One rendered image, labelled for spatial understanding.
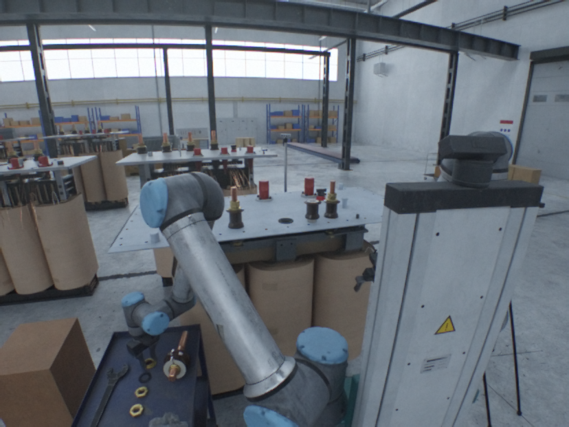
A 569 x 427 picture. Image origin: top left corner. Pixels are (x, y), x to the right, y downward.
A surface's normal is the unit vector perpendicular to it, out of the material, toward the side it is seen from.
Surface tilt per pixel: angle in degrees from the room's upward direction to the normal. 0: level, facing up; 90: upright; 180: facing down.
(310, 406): 52
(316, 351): 5
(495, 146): 61
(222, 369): 90
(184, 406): 0
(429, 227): 90
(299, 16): 90
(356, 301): 90
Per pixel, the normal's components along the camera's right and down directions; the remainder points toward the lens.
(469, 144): 0.13, -0.18
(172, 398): 0.00, -0.95
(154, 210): -0.63, 0.14
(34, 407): 0.29, 0.30
